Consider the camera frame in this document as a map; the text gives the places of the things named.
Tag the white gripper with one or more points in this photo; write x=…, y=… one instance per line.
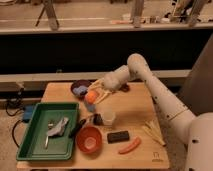
x=110, y=82

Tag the orange apple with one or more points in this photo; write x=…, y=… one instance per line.
x=91, y=96

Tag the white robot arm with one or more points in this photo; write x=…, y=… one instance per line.
x=194, y=131

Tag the red bowl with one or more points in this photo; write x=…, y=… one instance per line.
x=89, y=140

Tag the dark grapes bunch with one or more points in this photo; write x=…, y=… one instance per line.
x=125, y=88

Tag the blue cup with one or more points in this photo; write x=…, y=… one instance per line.
x=90, y=107

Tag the white cup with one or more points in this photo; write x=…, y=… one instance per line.
x=108, y=118

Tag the small dark object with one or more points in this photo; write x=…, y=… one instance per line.
x=97, y=119

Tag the black rectangular block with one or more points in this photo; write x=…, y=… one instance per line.
x=118, y=136

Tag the grey cloth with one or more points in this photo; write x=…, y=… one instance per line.
x=59, y=128

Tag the metal utensil in tray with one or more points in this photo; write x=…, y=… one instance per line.
x=50, y=126

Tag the orange carrot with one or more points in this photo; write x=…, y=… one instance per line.
x=131, y=146

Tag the green plastic tray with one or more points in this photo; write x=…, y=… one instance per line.
x=59, y=147

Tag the blue power box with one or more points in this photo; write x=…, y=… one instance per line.
x=28, y=113

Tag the black handled tool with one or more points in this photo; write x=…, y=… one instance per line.
x=79, y=125

